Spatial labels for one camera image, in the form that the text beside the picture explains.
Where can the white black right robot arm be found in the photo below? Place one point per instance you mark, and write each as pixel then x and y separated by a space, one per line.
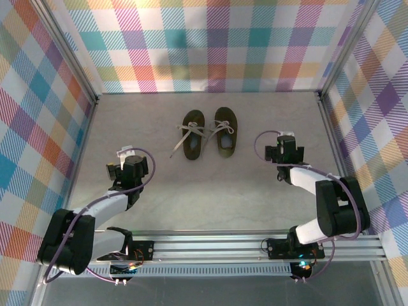
pixel 306 180

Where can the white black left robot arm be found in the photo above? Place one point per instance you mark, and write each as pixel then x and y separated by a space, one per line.
pixel 95 207

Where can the aluminium corner post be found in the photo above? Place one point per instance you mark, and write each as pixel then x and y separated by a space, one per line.
pixel 71 54
pixel 345 48

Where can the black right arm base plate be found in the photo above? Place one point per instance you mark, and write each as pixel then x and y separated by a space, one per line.
pixel 275 248

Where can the aluminium side rail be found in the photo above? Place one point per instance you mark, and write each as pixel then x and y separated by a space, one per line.
pixel 333 137
pixel 86 137

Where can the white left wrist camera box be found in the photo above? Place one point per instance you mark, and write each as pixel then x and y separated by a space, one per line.
pixel 123 152

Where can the controller board with lights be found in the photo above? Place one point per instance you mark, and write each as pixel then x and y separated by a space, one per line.
pixel 124 270
pixel 303 269

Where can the aluminium frame leg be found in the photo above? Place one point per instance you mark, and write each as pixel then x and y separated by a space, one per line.
pixel 386 287
pixel 39 287

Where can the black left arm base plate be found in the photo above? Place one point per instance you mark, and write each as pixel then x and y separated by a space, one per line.
pixel 146 250

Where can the aluminium mounting rail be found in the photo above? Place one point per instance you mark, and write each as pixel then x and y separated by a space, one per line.
pixel 207 247

